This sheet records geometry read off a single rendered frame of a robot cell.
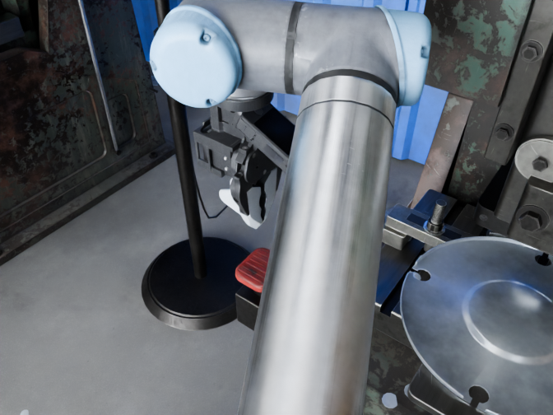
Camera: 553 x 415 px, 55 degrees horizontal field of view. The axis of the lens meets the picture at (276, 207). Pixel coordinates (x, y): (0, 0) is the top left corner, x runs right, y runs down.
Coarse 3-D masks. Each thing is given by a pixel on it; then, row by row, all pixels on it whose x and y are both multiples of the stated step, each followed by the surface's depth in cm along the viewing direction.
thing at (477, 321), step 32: (448, 256) 76; (480, 256) 76; (512, 256) 76; (416, 288) 72; (448, 288) 72; (480, 288) 71; (512, 288) 71; (544, 288) 72; (416, 320) 68; (448, 320) 68; (480, 320) 67; (512, 320) 67; (544, 320) 67; (416, 352) 64; (448, 352) 64; (480, 352) 64; (512, 352) 64; (544, 352) 64; (448, 384) 61; (480, 384) 61; (512, 384) 61; (544, 384) 61
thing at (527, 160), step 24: (552, 72) 53; (552, 96) 54; (528, 120) 58; (552, 120) 56; (528, 144) 57; (552, 144) 56; (528, 168) 59; (552, 168) 57; (504, 192) 64; (528, 192) 58; (552, 192) 57; (504, 216) 65; (528, 216) 59; (552, 216) 58; (528, 240) 62; (552, 240) 60
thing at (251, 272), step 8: (264, 248) 80; (248, 256) 79; (256, 256) 79; (264, 256) 79; (240, 264) 78; (248, 264) 78; (256, 264) 78; (264, 264) 78; (240, 272) 77; (248, 272) 77; (256, 272) 77; (264, 272) 77; (240, 280) 77; (248, 280) 76; (256, 280) 76; (256, 288) 75
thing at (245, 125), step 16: (256, 112) 60; (272, 112) 61; (240, 128) 61; (256, 128) 59; (272, 128) 60; (288, 128) 61; (256, 144) 61; (272, 144) 59; (288, 144) 60; (272, 160) 61; (288, 160) 59
